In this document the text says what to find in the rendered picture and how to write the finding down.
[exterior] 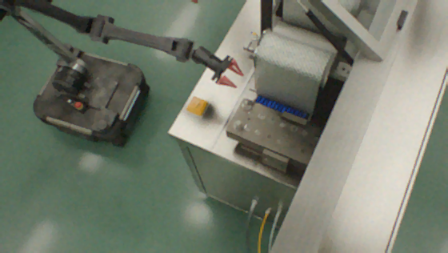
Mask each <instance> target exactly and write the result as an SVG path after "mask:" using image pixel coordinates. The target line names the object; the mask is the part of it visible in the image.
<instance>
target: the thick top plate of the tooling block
mask: <svg viewBox="0 0 448 253"><path fill-rule="evenodd" d="M244 99H246V98H243V99H242V101H241V103H240V104H239V105H238V108H237V110H236V112H235V114H234V116H233V117H232V119H231V120H230V123H229V125H228V127H227V128H226V129H225V131H226V137H228V138H230V139H233V140H234V141H238V142H240V143H243V144H244V145H247V146H248V147H253V148H254V149H256V150H258V151H261V152H263V150H264V148H266V149H268V150H269V151H273V152H274V153H278V154H280V155H282V156H285V157H287V158H288V159H289V164H291V165H295V166H296V167H299V168H301V169H303V170H305V171H306V168H307V167H308V165H309V164H310V160H311V157H312V155H313V153H314V151H315V149H316V147H317V144H318V141H319V140H320V138H321V136H322V134H323V130H324V129H323V128H320V127H317V126H315V125H312V124H310V123H308V122H307V123H306V125H305V127H303V126H299V125H298V124H296V123H293V122H289V121H286V120H285V119H283V118H281V116H282V112H280V111H278V110H273V109H271V108H269V107H268V106H264V105H262V104H258V103H256V102H253V104H252V103H251V108H250V109H249V110H243V107H242V104H243V100H244ZM237 120H240V121H241V122H242V124H243V129H242V130H241V131H236V130H235V129H234V123H235V122H236V121H237Z"/></svg>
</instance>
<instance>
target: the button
mask: <svg viewBox="0 0 448 253"><path fill-rule="evenodd" d="M207 104H208V102H207V101H206V100H205V99H202V98H198V97H195V96H194V97H193V98H192V99H191V101H190V103H189V104H188V105H187V108H186V109H187V110H188V111H189V112H191V113H194V114H196V115H198V116H202V114H203V112H204V110H205V109H206V106H207Z"/></svg>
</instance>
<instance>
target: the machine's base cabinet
mask: <svg viewBox="0 0 448 253"><path fill-rule="evenodd" d="M176 141H177V143H178V145H179V146H180V149H181V152H182V155H183V157H184V159H185V160H186V163H187V166H188V167H189V170H190V172H191V174H192V175H193V179H194V181H195V183H196V185H197V187H198V189H199V192H201V193H203V194H205V195H207V196H210V197H212V198H214V199H217V200H218V201H219V202H223V203H225V204H227V205H229V206H231V207H233V208H236V209H237V210H240V211H242V212H243V213H245V214H249V211H250V208H251V205H252V200H255V201H257V202H258V203H257V205H255V208H254V211H253V214H252V216H253V217H255V218H256V219H258V220H262V221H263V220H264V218H265V216H266V210H268V211H269V212H270V213H269V214H267V218H266V221H265V223H267V224H269V225H271V226H273V225H274V220H275V217H276V214H277V213H278V212H277V209H278V208H282V213H280V214H279V217H278V220H277V222H276V224H275V227H276V228H278V229H280V227H281V226H282V223H283V221H284V220H285V217H286V214H287V211H288V210H289V208H290V205H291V203H292V200H293V198H294V196H295V194H296V192H295V191H292V190H289V189H287V188H285V187H283V186H280V185H279V184H277V183H273V182H271V181H270V180H267V179H265V178H262V177H260V176H258V175H256V174H254V173H252V172H250V171H246V170H243V169H242V168H241V167H237V166H236V165H233V164H230V163H228V162H227V161H224V160H223V159H219V158H217V157H215V156H213V155H211V154H209V153H206V152H204V151H200V150H199V149H198V148H196V147H192V146H190V145H187V144H186V143H184V142H181V141H178V140H176Z"/></svg>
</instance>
